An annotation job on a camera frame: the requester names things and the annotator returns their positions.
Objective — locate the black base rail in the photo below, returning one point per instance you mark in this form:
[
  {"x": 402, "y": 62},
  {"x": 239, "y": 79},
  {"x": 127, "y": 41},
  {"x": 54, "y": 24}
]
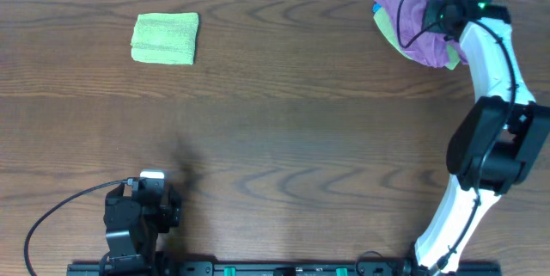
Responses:
[{"x": 206, "y": 268}]

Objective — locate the blue cloth under pile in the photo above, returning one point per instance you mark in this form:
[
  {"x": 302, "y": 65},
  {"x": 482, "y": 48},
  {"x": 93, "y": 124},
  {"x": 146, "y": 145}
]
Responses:
[{"x": 376, "y": 7}]

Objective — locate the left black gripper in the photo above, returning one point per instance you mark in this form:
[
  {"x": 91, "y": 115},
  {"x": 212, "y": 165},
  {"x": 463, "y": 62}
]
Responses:
[{"x": 170, "y": 211}]

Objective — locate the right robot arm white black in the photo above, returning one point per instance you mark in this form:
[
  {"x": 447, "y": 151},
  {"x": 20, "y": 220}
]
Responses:
[{"x": 497, "y": 143}]

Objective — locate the folded green cloth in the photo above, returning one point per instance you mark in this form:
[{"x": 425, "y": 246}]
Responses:
[{"x": 160, "y": 38}]

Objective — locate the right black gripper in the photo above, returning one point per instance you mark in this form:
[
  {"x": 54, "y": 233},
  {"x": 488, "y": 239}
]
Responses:
[{"x": 434, "y": 6}]

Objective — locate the green cloth under pile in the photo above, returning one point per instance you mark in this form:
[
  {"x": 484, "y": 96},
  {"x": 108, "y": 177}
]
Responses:
[{"x": 383, "y": 22}]

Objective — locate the crumpled purple cloth on pile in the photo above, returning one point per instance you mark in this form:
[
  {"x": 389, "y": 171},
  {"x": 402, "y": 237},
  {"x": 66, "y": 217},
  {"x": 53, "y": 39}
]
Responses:
[{"x": 428, "y": 49}]

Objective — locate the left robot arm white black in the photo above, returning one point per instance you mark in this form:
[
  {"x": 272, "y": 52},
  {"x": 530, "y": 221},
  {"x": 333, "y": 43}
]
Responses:
[{"x": 133, "y": 224}]

